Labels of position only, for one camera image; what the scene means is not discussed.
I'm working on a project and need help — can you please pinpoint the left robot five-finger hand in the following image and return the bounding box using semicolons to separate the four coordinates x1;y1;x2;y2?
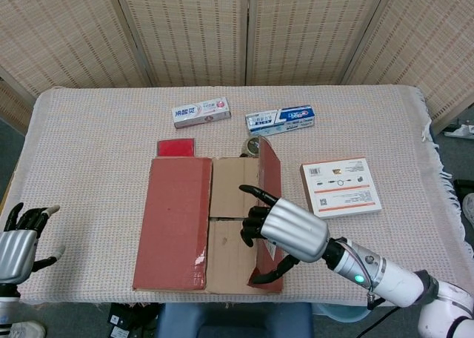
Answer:
0;202;67;285

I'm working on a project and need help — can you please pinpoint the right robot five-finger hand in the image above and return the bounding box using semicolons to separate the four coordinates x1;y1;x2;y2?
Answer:
238;184;331;285

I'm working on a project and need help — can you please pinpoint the brown cardboard box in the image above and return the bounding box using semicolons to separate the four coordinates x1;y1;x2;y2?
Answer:
132;136;284;294

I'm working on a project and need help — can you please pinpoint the white orange product box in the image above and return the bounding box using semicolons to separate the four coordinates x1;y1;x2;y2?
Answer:
298;156;384;221

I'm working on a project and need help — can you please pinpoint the white blue toothpaste box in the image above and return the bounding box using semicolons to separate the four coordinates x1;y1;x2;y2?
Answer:
244;105;317;137

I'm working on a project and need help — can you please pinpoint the red rectangular block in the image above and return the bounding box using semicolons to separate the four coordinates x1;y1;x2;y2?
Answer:
155;139;196;158

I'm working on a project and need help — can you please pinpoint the white pink toothpaste box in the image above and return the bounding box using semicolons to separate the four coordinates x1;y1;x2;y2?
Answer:
171;96;233;130

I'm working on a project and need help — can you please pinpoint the white sneaker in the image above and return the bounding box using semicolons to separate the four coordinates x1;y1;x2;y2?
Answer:
461;193;474;228
0;319;48;338

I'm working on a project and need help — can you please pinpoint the light blue bucket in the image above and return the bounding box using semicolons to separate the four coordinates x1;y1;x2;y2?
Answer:
318;302;373;323

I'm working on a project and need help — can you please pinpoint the round clear tape roll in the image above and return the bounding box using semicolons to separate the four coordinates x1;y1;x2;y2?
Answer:
238;136;262;157

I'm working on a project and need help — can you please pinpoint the blue stool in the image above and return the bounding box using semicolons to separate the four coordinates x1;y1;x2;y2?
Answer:
154;301;316;338

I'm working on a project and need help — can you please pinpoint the black device under table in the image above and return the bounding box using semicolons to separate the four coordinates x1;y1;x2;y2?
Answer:
106;302;160;338

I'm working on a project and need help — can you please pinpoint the beige woven tablecloth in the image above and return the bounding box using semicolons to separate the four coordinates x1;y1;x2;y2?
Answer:
0;84;467;311

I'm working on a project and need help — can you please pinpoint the bamboo folding screen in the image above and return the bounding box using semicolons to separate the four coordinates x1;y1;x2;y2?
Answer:
0;0;474;133

